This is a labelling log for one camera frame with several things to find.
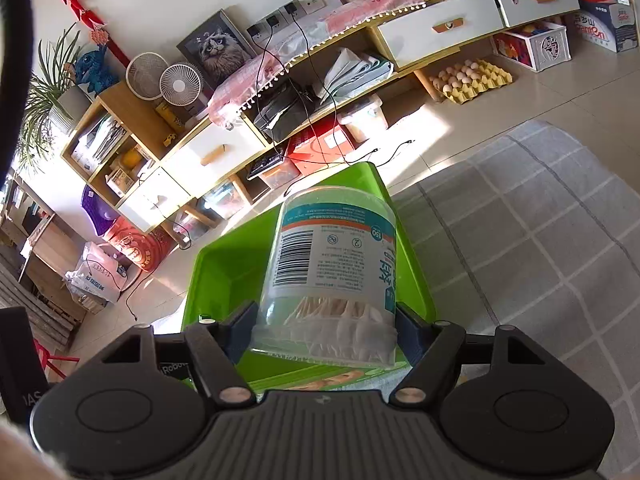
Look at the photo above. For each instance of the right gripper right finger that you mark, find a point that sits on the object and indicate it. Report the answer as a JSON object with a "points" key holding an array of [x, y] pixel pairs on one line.
{"points": [[433, 351]]}

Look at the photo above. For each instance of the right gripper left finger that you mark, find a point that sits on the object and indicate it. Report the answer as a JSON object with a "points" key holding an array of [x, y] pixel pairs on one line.
{"points": [[215, 348]]}

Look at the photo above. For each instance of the cotton swab jar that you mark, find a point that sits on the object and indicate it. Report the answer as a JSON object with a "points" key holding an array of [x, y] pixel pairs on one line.
{"points": [[329, 294]]}

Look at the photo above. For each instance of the person's right hand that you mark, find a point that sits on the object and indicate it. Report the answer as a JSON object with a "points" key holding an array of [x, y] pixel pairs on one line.
{"points": [[20, 461]]}

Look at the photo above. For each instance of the green plastic cookie bin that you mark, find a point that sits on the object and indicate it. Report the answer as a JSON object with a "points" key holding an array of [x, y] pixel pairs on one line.
{"points": [[231, 271]]}

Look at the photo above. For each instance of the red round drum stool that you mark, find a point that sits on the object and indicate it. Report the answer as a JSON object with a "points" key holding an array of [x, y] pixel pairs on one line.
{"points": [[146, 251]]}

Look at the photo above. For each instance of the white plastic shopping bag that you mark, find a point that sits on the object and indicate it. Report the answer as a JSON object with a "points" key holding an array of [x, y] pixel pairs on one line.
{"points": [[99, 274]]}

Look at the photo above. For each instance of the grey checked table cloth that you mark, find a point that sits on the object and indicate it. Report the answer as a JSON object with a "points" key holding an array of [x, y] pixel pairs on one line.
{"points": [[534, 231]]}

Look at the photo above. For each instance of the red child chair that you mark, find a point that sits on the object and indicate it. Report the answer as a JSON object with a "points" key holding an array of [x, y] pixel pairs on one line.
{"points": [[48, 361]]}

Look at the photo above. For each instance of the wooden TV cabinet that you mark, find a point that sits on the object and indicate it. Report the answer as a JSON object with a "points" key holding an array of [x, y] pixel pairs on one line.
{"points": [[146, 180]]}

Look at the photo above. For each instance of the red cardboard box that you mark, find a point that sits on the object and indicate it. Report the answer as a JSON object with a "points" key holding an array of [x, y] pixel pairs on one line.
{"points": [[317, 147]]}

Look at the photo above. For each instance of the black printer on shelf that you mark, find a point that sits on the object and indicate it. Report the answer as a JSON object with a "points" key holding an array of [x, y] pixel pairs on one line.
{"points": [[282, 110]]}

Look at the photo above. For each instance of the pink tasselled cloth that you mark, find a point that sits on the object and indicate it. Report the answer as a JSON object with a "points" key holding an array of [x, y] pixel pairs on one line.
{"points": [[238, 91]]}

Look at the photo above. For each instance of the white round fan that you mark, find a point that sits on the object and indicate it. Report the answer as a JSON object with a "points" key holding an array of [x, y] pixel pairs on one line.
{"points": [[181, 84]]}

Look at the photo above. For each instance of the yellow egg tray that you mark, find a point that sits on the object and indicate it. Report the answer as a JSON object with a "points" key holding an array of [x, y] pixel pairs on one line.
{"points": [[463, 82]]}

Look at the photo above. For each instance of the white fan guard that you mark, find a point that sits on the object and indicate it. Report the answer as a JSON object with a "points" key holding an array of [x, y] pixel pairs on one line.
{"points": [[143, 75]]}

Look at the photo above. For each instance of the folded light fabric stack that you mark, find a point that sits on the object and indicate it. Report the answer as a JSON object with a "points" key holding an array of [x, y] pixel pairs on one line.
{"points": [[351, 72]]}

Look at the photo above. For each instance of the potted green plant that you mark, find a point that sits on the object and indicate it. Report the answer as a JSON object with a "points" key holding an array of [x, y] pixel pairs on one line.
{"points": [[48, 81]]}

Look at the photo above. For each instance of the framed cat picture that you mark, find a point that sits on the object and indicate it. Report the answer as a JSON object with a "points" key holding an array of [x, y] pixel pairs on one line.
{"points": [[217, 49]]}

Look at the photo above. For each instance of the blue Stitch plush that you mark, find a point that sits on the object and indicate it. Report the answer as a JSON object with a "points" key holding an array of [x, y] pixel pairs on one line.
{"points": [[92, 71]]}

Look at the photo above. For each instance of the white patterned storage box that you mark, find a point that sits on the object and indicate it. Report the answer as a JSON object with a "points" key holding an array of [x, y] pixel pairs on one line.
{"points": [[536, 46]]}

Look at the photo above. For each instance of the blue white carton box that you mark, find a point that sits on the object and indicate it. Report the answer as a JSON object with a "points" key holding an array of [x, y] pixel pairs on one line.
{"points": [[611, 25]]}

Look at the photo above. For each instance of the red hanging wall decoration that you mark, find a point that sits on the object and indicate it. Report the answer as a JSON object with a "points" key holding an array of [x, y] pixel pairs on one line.
{"points": [[97, 29]]}

